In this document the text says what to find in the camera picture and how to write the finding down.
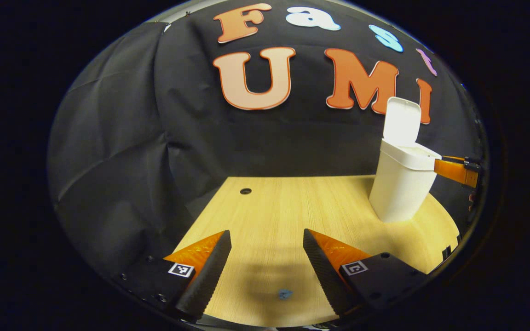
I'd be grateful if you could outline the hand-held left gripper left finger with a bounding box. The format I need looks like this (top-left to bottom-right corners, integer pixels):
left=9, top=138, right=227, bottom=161
left=113, top=230, right=232, bottom=322

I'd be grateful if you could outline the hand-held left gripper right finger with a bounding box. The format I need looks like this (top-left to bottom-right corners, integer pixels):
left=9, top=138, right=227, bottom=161
left=303, top=228, right=431, bottom=318

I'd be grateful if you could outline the white desktop garbage bin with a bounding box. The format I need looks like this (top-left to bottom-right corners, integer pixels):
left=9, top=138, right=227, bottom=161
left=369, top=97, right=442, bottom=223

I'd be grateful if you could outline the wooden desktop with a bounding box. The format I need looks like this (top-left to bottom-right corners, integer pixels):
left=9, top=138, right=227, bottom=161
left=171, top=175, right=461, bottom=328

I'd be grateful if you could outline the black backdrop cloth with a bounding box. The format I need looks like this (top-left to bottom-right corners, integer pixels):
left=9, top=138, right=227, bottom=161
left=48, top=0, right=484, bottom=285

